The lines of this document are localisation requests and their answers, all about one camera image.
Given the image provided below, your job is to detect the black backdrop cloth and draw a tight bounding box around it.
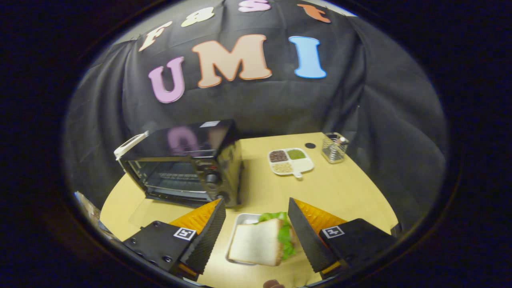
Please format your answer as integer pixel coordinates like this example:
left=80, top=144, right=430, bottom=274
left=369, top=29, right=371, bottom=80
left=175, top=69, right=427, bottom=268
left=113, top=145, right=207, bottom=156
left=64, top=0, right=448, bottom=232

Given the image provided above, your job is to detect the lettuce sandwich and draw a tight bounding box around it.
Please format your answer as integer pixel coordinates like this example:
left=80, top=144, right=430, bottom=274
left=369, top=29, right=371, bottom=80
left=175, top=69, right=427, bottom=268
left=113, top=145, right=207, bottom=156
left=228, top=212, right=297, bottom=267

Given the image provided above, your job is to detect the white pop-up toaster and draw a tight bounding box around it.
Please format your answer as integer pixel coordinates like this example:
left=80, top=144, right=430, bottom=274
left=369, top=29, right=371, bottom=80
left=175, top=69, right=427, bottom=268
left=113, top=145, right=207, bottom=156
left=114, top=131, right=149, bottom=161

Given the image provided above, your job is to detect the ribbed metal tray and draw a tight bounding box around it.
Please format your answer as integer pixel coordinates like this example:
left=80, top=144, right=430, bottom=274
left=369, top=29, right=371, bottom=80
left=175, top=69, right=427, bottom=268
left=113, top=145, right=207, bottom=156
left=225, top=213, right=264, bottom=265

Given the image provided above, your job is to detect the white divided grain dish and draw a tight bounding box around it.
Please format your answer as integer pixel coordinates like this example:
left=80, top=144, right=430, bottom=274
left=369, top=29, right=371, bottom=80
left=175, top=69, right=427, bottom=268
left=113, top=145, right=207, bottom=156
left=268, top=148, right=315, bottom=179

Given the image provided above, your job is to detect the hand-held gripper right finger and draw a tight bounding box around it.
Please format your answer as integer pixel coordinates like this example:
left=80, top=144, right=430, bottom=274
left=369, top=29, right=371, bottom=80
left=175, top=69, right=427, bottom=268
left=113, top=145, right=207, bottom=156
left=287, top=197, right=398, bottom=280

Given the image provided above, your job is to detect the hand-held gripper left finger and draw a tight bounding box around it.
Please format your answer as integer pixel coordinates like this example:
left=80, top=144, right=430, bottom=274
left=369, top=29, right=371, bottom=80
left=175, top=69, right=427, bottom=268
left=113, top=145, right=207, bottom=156
left=122, top=198, right=227, bottom=281

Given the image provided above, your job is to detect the black toaster oven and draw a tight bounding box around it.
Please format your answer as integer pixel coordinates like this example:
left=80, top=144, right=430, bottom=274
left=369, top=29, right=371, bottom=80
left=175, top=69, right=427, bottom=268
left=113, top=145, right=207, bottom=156
left=116, top=119, right=244, bottom=208

